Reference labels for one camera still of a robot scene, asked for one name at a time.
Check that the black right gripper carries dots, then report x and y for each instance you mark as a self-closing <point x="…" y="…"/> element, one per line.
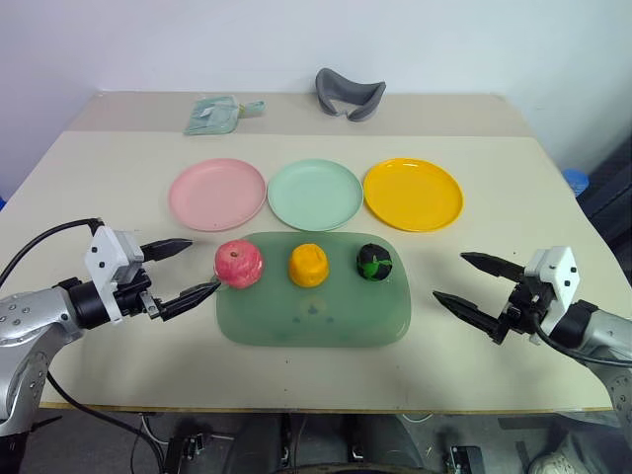
<point x="524" y="308"/>

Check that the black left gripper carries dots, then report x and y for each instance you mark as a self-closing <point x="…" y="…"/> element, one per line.
<point x="133" y="293"/>

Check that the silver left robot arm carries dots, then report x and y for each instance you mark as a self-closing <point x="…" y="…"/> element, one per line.
<point x="29" y="316"/>

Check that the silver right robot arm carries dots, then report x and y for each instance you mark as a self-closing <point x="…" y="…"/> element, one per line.
<point x="600" y="328"/>

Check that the pink plate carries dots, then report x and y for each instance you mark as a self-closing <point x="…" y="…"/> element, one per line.
<point x="216" y="194"/>

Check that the dark green fruit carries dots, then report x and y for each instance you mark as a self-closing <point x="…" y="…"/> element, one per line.
<point x="374" y="262"/>

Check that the yellow plate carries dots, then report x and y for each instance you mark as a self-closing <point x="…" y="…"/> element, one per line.
<point x="414" y="194"/>

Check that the orange fruit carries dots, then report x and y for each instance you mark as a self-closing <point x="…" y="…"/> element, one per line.
<point x="308" y="265"/>

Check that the light green plate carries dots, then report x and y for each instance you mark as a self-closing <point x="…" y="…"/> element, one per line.
<point x="315" y="193"/>

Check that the red apple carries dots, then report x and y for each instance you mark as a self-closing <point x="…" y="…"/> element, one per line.
<point x="238" y="263"/>

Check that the blue round object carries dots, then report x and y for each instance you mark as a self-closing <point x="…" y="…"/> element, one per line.
<point x="576" y="179"/>

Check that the translucent green tray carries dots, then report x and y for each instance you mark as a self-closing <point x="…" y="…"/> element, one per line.
<point x="316" y="316"/>

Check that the light green plastic pouch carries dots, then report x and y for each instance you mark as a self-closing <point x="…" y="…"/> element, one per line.
<point x="212" y="114"/>

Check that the white shoe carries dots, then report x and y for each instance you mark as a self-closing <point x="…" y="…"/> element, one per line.
<point x="550" y="461"/>

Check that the grey curved foam pad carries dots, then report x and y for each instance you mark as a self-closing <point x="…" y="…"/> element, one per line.
<point x="349" y="95"/>

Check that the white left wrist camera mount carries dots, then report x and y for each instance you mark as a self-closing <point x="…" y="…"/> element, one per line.
<point x="106" y="259"/>

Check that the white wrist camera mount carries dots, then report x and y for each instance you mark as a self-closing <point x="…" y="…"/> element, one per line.
<point x="106" y="259"/>
<point x="555" y="274"/>

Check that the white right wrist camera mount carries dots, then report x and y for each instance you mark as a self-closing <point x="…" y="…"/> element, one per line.
<point x="555" y="274"/>

